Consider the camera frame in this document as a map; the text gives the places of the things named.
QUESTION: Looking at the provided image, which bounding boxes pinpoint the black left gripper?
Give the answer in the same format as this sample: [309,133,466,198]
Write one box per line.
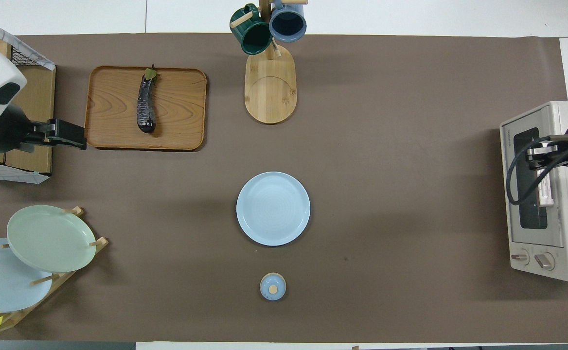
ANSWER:
[30,119,88,151]

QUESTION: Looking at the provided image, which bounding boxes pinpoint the dark purple eggplant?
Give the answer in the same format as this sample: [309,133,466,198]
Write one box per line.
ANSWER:
[137,65,159,134]

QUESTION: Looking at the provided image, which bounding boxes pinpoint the oven glass door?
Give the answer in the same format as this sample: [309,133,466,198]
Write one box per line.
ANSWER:
[500,105,565,246]

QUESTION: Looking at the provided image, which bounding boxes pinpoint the light blue serving plate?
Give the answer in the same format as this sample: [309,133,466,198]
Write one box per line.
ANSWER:
[236,171,311,247]

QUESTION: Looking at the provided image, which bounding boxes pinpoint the cream toaster oven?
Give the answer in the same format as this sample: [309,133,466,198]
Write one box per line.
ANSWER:
[499,101,568,282]

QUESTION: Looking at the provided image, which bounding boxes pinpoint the wooden step shelf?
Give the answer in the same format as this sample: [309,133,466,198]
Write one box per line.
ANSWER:
[0,38,57,175]

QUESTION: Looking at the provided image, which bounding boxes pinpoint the pale green plate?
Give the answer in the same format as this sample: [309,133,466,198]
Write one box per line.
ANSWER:
[6,205,97,274]

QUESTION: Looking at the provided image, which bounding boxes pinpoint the wooden tray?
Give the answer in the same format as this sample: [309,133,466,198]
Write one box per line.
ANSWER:
[84,66,208,151]

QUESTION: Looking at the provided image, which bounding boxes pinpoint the wooden plate rack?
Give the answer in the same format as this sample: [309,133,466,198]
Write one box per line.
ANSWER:
[0,206,109,333]

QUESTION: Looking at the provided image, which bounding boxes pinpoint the light blue rack plate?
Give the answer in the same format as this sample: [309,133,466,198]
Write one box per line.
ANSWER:
[0,237,53,313]

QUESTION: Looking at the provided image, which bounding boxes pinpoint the brown table mat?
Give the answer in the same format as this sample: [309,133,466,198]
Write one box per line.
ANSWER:
[0,33,568,343]

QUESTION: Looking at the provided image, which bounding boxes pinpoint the wooden mug tree stand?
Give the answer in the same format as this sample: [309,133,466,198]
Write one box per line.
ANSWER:
[230,0,309,125]

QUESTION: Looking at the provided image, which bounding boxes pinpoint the dark green mug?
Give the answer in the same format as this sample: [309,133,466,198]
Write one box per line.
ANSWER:
[230,4,274,55]

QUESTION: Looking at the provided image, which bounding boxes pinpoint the blue mug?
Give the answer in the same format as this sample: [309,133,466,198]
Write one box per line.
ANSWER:
[268,0,308,43]

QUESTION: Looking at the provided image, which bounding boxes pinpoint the small blue white bell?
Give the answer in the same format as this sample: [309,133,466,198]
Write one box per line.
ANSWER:
[259,272,287,301]

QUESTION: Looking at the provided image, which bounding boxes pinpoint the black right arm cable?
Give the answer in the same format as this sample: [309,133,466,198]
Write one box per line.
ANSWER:
[506,134,568,206]

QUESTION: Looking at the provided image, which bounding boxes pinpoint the wire and wood shelf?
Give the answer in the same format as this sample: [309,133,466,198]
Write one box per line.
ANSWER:
[0,11,57,184]

